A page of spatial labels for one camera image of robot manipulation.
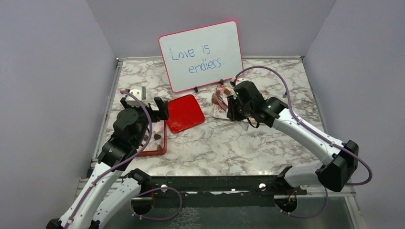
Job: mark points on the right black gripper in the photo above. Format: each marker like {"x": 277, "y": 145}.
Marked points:
{"x": 232, "y": 113}

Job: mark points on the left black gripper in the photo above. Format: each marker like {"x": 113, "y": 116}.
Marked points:
{"x": 163, "y": 114}

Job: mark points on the red box lid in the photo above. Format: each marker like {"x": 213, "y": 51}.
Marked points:
{"x": 184, "y": 113}

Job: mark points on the metal tongs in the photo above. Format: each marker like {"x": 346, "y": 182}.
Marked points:
{"x": 223, "y": 106}

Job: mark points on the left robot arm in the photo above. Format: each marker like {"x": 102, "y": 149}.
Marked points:
{"x": 93, "y": 208}

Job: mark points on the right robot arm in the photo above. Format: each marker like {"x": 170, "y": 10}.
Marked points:
{"x": 336, "y": 158}

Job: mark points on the tan block chocolate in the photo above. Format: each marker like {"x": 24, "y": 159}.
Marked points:
{"x": 227, "y": 91}

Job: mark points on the red chocolate box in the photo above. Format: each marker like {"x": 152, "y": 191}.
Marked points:
{"x": 151, "y": 149}

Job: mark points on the floral serving tray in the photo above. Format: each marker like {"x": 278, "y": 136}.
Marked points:
{"x": 235, "y": 105}

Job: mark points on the black whiteboard stand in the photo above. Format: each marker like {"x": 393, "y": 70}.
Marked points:
{"x": 221, "y": 82}

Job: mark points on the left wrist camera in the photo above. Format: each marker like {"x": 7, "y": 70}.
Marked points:
{"x": 138, "y": 91}

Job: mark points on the white board pink frame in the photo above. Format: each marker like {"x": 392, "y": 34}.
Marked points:
{"x": 201, "y": 56}

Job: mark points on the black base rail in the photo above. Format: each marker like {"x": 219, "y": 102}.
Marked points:
{"x": 144, "y": 190}

